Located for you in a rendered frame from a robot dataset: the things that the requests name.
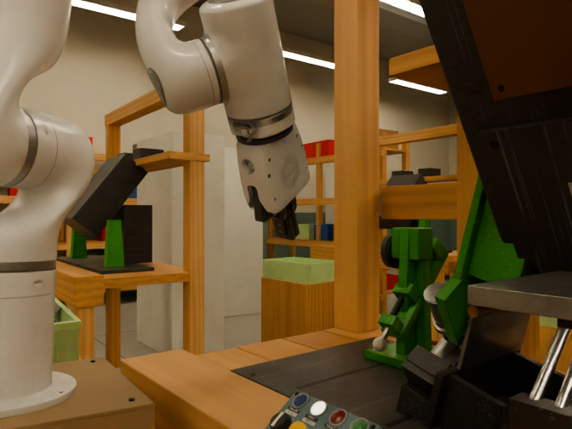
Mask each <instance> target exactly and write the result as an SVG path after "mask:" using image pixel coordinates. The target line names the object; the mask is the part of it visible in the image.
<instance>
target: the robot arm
mask: <svg viewBox="0 0 572 429"><path fill-rule="evenodd" d="M198 1H199V0H139V1H138V5H137V9H136V15H135V33H136V40H137V44H138V48H139V51H140V55H141V58H142V60H143V62H144V65H145V67H146V70H147V72H148V75H149V78H150V79H151V81H152V84H153V86H154V88H155V90H156V92H157V94H158V96H159V98H160V100H161V102H162V103H163V104H164V105H165V106H166V108H167V109H168V110H169V111H171V112H173V113H175V114H189V113H193V112H198V111H201V110H203V109H206V108H209V107H211V106H216V105H219V104H221V103H223V104H224V107H225V110H226V115H227V119H228V123H229V126H230V129H231V132H232V134H233V135H236V138H237V162H238V168H239V174H240V179H241V182H242V187H243V193H244V196H245V199H246V202H247V204H248V206H249V207H250V208H251V209H255V220H256V221H259V222H266V221H268V220H270V219H271V218H272V222H273V225H274V229H275V233H276V236H277V237H280V238H285V239H288V240H292V241H293V240H295V237H297V236H298V235H299V234H300V232H299V227H298V223H297V219H296V214H295V212H294V211H296V208H297V204H296V195H297V194H298V193H299V192H300V191H301V190H302V189H303V188H304V187H305V186H306V184H307V183H308V181H309V180H310V171H309V167H308V162H307V159H306V152H305V149H304V146H303V142H302V139H301V137H300V132H299V130H298V128H297V126H296V124H295V113H294V108H293V103H292V99H291V93H290V89H289V80H288V76H287V71H286V66H285V62H284V57H283V48H282V44H281V39H280V34H279V30H278V25H277V16H276V11H275V7H274V2H273V0H208V1H207V2H205V3H204V4H203V5H202V6H201V7H200V9H199V14H200V17H201V21H202V23H203V36H202V37H200V38H198V39H195V40H192V41H189V42H182V41H180V40H178V39H177V38H176V37H175V35H174V33H173V28H174V24H175V22H176V21H177V20H178V19H179V18H180V16H181V15H182V14H183V13H184V12H185V11H186V10H187V9H189V8H190V7H191V6H192V5H193V4H194V3H196V2H198ZM71 9H72V0H0V187H8V188H17V189H18V192H17V195H16V197H15V199H14V201H13V202H12V203H11V204H10V205H9V206H8V207H7V208H6V209H4V210H3V211H2V212H0V418H7V417H12V416H17V415H25V414H29V413H33V412H36V411H39V410H42V409H47V408H50V407H52V406H55V405H56V404H59V403H62V402H64V401H66V400H67V399H68V398H70V397H71V396H72V395H73V394H74V393H75V391H76V390H77V381H76V380H75V379H74V378H73V377H72V376H70V375H67V374H64V373H61V372H55V371H52V364H53V343H54V301H55V281H56V260H57V242H58V236H59V232H60V228H61V226H62V224H63V222H64V220H65V219H66V217H67V216H68V214H69V213H70V211H71V210H72V208H73V207H74V205H75V204H76V203H77V201H78V200H79V198H80V197H81V196H82V195H83V193H84V192H85V190H86V189H87V187H88V185H89V183H90V181H91V179H92V177H93V173H94V149H93V147H92V144H91V141H90V139H89V137H88V136H87V135H86V133H85V132H84V131H83V130H82V129H80V128H79V127H78V126H77V125H76V124H74V123H71V122H69V121H66V120H65V119H62V118H59V117H54V116H51V115H48V114H45V113H41V112H36V111H33V110H29V109H26V108H23V107H19V99H20V95H21V93H22V90H23V89H24V87H25V86H26V85H27V83H28V82H29V81H30V80H31V79H33V78H34V77H36V76H38V75H40V74H42V73H44V72H46V71H47V70H49V69H50V68H51V67H53V66H54V64H55V63H56V62H57V60H58V59H59V58H60V56H61V53H62V51H63V48H64V46H65V43H66V37H67V33H68V28H69V22H70V16H71Z"/></svg>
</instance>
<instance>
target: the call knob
mask: <svg viewBox="0 0 572 429"><path fill-rule="evenodd" d="M288 424H289V417H288V415H287V414H286V413H284V412H278V413H276V414H275V415H274V416H273V417H272V418H271V420H270V427H271V429H285V428H286V427H287V426H288Z"/></svg>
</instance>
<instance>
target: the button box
mask: <svg viewBox="0 0 572 429"><path fill-rule="evenodd" d="M301 394H306V395H307V400H306V402H305V403H304V404H302V405H301V406H295V405H294V400H295V398H296V397H297V396H299V395H301ZM317 402H324V403H325V409H324V411H323V412H322V413H321V414H319V415H314V414H313V413H312V412H311V410H312V406H313V405H314V404H315V403H317ZM336 410H343V411H344V412H345V414H346V416H345V419H344V420H343V421H342V422H341V423H338V424H333V423H332V422H331V421H330V416H331V415H332V414H333V413H334V412H335V411H336ZM279 412H284V413H286V414H287V415H288V417H289V424H288V426H287V427H286V428H285V429H289V426H290V425H291V424H293V423H294V422H296V421H300V422H303V423H304V424H305V426H306V429H351V428H352V424H353V422H354V421H356V420H360V419H363V420H366V422H367V428H366V429H382V428H381V426H380V425H378V424H376V423H374V422H372V421H369V420H367V419H365V418H362V417H360V416H357V415H355V414H352V413H350V412H348V411H345V410H344V409H340V408H338V407H336V406H334V405H332V404H330V403H326V402H325V401H322V400H320V399H318V398H315V397H313V396H310V395H308V394H307V393H304V392H301V391H296V392H295V393H294V394H293V395H292V397H291V398H290V399H289V400H288V402H287V403H286V404H285V405H284V406H283V407H282V408H281V409H280V410H279Z"/></svg>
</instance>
